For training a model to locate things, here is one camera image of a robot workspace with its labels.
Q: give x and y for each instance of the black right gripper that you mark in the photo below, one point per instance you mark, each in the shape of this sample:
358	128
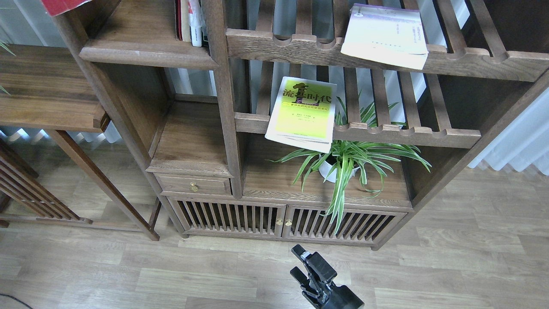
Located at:
318	287

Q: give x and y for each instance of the white plant pot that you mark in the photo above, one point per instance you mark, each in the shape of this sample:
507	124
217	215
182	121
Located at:
325	169

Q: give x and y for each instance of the wooden side table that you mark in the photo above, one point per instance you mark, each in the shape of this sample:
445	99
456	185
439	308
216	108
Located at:
45	89

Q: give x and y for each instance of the yellow green book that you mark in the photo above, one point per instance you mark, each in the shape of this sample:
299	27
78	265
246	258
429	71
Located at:
304	114

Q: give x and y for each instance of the white curtain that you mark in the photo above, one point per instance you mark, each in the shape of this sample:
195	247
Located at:
524	143

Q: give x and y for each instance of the upright white book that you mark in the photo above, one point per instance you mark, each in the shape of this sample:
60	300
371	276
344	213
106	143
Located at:
195	21

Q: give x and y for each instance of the dark wooden bookshelf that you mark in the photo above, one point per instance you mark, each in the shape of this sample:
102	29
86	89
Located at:
199	114

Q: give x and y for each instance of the brass drawer knob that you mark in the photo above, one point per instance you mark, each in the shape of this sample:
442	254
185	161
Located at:
193	187

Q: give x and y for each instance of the spider plant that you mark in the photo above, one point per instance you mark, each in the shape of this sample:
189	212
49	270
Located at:
345	156

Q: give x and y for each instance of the white purple book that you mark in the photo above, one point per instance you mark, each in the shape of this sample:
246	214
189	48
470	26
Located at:
386	35

